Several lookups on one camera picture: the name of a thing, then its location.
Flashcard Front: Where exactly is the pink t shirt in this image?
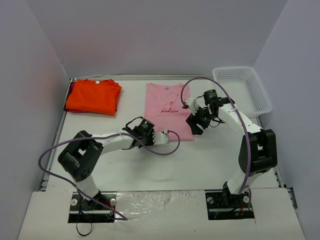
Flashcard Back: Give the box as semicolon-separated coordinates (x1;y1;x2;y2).
144;83;194;142

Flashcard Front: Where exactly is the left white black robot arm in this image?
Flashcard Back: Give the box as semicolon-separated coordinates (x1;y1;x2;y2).
58;118;155;209

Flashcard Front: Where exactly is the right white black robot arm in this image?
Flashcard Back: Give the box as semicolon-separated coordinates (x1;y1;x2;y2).
182;89;278;207

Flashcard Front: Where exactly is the white plastic basket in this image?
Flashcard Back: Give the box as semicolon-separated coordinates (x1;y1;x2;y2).
212;66;272;118

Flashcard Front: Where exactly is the folded orange t shirt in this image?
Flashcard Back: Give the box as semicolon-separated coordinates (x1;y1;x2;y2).
65;79;122;116

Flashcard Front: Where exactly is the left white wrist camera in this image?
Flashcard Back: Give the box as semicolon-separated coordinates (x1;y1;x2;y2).
152;130;170;146

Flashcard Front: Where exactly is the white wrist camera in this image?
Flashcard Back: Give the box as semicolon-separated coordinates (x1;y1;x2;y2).
185;97;201;116
152;130;170;146

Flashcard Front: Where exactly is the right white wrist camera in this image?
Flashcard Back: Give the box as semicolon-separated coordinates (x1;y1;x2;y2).
185;97;201;116

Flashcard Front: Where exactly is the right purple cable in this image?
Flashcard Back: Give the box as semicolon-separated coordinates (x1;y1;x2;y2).
180;76;251;196

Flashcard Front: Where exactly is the purple cable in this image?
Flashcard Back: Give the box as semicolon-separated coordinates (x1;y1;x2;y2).
37;128;181;221
180;76;251;196

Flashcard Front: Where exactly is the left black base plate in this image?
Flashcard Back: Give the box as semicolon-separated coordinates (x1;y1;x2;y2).
68;192;115;224

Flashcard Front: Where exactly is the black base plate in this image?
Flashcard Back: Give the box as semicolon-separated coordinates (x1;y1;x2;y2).
205;189;255;221
68;192;115;224

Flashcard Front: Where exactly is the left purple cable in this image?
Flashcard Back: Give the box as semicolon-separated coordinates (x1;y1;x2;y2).
37;128;181;221

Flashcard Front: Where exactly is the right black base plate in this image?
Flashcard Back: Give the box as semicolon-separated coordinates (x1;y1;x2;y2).
205;189;255;221

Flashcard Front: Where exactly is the thin black cable loop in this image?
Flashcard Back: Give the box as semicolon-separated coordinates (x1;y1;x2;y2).
75;212;94;237

